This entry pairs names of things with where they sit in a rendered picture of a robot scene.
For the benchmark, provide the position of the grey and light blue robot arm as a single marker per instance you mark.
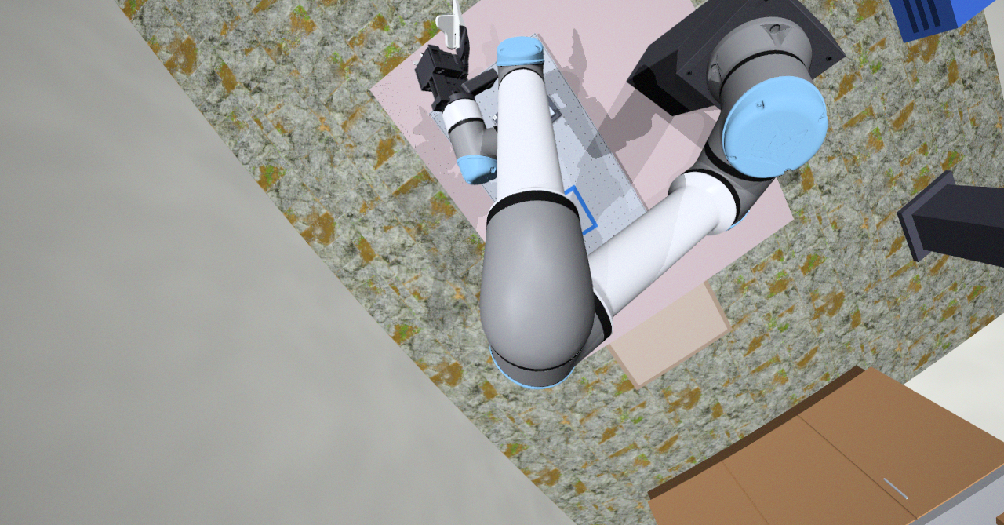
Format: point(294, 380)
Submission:
point(537, 303)

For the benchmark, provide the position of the dark grey rectangular frame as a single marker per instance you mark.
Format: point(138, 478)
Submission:
point(556, 111)

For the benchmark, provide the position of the blue tape outline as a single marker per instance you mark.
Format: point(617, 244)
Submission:
point(574, 189)

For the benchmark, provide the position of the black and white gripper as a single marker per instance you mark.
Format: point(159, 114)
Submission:
point(445, 72)

